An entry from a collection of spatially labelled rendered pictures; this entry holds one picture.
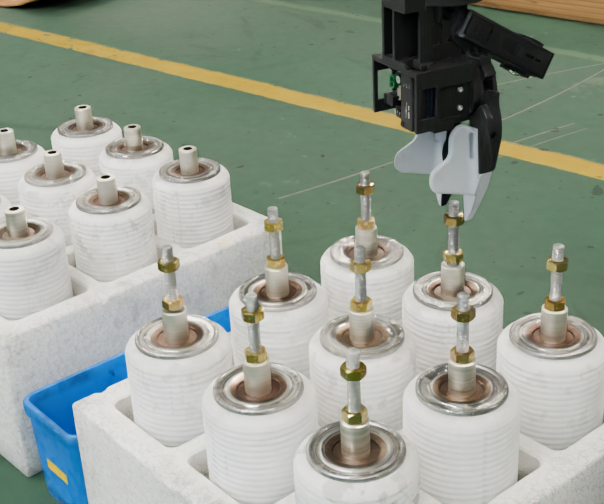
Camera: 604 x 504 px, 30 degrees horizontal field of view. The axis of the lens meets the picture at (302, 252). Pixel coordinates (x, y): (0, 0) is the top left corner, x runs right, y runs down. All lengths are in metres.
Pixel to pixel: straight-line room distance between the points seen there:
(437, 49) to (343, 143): 1.20
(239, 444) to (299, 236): 0.89
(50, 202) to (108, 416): 0.40
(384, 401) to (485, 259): 0.73
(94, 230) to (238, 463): 0.44
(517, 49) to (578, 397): 0.30
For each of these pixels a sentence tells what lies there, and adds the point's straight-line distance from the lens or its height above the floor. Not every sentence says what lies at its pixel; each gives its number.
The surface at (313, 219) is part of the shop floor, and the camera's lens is 1.81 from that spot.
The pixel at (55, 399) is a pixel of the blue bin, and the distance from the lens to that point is 1.23.
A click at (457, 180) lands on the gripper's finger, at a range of 0.97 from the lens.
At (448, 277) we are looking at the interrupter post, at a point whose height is 0.27.
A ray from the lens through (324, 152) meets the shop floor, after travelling 2.09.
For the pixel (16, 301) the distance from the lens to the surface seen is 1.24.
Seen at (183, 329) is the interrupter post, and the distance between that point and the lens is 1.00.
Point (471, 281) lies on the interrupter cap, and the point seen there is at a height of 0.25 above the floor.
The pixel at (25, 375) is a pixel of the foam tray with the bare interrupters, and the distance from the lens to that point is 1.23.
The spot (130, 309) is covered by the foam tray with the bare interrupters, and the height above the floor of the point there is 0.15.
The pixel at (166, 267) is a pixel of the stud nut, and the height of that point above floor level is 0.33.
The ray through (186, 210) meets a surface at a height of 0.22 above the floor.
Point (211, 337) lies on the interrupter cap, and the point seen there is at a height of 0.25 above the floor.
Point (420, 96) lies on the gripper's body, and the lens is 0.93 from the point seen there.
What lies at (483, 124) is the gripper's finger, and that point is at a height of 0.43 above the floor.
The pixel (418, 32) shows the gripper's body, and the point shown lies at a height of 0.51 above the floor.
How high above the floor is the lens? 0.76
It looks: 26 degrees down
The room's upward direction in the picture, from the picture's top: 3 degrees counter-clockwise
